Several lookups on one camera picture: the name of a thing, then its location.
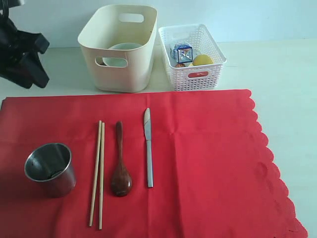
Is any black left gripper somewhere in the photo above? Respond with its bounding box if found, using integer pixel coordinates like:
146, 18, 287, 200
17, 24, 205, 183
0, 14, 50, 89

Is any brown wooden plate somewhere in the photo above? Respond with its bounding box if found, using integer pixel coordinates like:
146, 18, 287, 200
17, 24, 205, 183
96, 57, 105, 65

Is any white ceramic bowl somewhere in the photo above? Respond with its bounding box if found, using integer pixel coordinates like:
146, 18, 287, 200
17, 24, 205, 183
103, 43, 142, 67

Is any orange fried chicken piece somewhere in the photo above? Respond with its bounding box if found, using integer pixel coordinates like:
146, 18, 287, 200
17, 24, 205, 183
175, 63, 186, 68

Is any blue white milk carton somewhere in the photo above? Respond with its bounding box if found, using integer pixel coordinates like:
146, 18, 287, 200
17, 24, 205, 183
170, 43, 193, 63

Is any red toy sausage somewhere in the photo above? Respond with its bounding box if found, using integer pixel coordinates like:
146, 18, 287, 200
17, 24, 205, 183
188, 71, 209, 78

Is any yellow lemon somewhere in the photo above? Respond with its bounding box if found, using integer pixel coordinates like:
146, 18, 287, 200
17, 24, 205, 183
192, 54, 214, 66

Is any cream plastic storage bin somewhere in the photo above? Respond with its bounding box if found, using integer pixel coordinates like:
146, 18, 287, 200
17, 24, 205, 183
78, 4, 158, 93

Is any left wooden chopstick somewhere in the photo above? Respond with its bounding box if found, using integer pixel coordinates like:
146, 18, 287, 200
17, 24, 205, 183
89, 120, 102, 227

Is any wooden chopstick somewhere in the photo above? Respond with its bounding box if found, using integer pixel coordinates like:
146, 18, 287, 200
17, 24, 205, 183
99, 122, 105, 230
89, 120, 102, 227

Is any right wooden chopstick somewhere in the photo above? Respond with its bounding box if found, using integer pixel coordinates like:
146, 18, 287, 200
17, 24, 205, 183
99, 122, 105, 230

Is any stainless steel cup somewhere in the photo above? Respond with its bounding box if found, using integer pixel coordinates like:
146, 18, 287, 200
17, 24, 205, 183
24, 143, 76, 197

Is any silver table knife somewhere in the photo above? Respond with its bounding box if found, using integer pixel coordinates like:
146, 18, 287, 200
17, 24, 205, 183
144, 108, 154, 188

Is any dark wooden spoon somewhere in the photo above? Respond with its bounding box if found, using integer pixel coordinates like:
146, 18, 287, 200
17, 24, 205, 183
110, 121, 132, 197

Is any white perforated plastic basket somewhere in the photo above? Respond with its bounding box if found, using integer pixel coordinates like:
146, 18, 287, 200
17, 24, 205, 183
158, 24, 227, 91

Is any red tablecloth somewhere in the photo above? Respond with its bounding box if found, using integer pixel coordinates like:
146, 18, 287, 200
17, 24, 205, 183
0, 89, 308, 238

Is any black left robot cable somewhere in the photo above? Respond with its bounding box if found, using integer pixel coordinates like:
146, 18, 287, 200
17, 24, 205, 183
0, 0, 25, 18

